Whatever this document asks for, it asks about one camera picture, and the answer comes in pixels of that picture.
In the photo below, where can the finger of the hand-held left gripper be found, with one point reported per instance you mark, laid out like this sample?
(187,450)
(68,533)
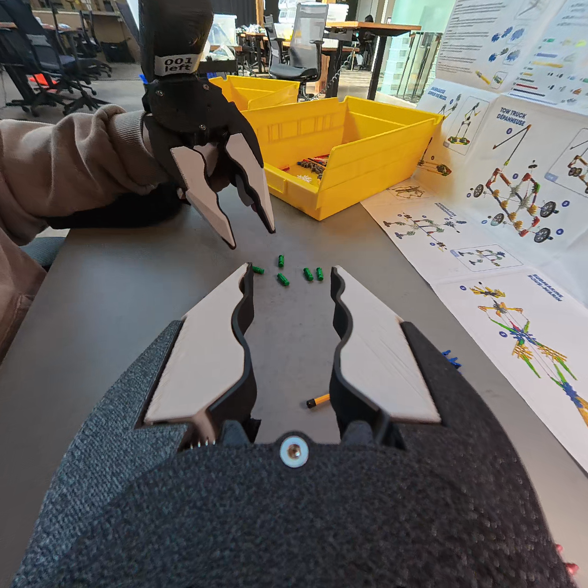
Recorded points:
(202,193)
(250,174)

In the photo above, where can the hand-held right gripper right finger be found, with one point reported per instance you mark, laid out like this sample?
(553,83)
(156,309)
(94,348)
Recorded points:
(386,367)

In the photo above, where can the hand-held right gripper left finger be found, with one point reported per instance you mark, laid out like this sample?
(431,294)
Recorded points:
(202,367)

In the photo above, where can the pile of toy pieces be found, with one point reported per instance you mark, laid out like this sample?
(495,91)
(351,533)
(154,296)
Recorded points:
(312,165)

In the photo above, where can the blue snowflake connector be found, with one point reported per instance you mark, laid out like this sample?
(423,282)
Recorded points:
(452,358)

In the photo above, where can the yellow plastic bin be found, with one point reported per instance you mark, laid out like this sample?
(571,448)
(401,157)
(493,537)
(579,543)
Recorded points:
(257,92)
(367,156)

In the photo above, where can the grey desk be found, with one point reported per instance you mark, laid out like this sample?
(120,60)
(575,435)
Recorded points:
(115,298)

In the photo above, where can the person's left hand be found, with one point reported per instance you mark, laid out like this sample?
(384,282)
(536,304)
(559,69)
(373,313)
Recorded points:
(223,177)

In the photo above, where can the black office chair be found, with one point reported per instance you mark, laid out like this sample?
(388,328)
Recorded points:
(50,69)
(298,46)

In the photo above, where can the white instruction sheet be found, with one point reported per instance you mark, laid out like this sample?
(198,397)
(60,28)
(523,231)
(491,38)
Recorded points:
(505,275)

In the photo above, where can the grey chair seat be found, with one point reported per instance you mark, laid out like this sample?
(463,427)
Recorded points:
(46,250)

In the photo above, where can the wooden table with black legs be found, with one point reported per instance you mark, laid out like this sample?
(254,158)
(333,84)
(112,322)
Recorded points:
(372,26)

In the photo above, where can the person's beige jacket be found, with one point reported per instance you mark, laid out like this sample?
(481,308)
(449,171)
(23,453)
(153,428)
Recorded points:
(13,298)

